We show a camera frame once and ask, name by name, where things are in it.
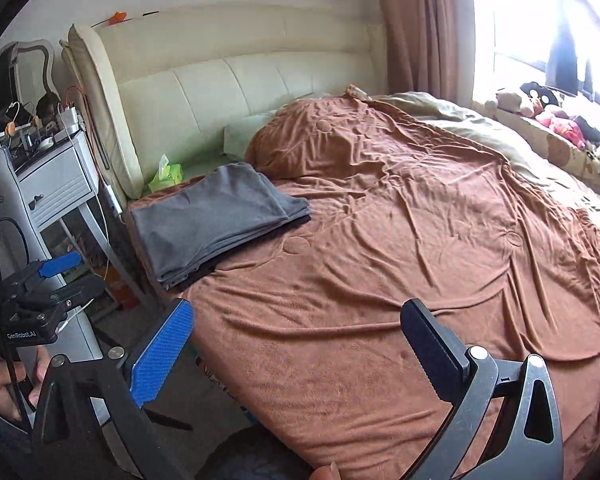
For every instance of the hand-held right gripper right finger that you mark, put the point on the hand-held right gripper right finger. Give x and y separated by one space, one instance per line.
430 355

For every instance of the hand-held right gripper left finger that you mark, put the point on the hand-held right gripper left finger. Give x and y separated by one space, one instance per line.
160 355

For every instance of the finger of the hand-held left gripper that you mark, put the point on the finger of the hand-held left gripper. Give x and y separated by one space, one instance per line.
60 264
82 290

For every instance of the grey t-shirt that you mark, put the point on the grey t-shirt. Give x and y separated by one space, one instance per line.
210 220

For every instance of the black folded clothes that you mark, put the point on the black folded clothes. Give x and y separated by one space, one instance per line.
200 275

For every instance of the person's left hand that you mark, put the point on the person's left hand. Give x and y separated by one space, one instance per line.
2 385

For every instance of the person's right hand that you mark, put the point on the person's right hand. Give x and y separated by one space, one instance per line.
327 474

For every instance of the grey drawer cabinet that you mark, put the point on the grey drawer cabinet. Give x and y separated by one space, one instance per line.
60 185

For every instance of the brown blanket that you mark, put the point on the brown blanket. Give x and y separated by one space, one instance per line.
380 260

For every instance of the green tissue pack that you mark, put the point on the green tissue pack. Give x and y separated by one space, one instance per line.
167 175

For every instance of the light green pillow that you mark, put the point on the light green pillow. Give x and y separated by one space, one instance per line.
245 132

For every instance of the bear print cushion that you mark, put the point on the bear print cushion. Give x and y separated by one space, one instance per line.
570 160

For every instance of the orange toy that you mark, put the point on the orange toy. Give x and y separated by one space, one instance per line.
116 17

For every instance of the pink plush toy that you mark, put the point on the pink plush toy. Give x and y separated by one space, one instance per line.
562 127

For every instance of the beige plush toy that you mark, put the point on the beige plush toy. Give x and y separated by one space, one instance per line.
505 102

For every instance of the cream padded headboard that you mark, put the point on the cream padded headboard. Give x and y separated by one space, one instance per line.
230 60

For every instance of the black penguin plush toy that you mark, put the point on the black penguin plush toy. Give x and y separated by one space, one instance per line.
540 96

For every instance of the long dark hanging garment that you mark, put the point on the long dark hanging garment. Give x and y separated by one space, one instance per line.
562 70

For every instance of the pink curtain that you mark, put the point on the pink curtain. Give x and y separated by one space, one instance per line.
420 25

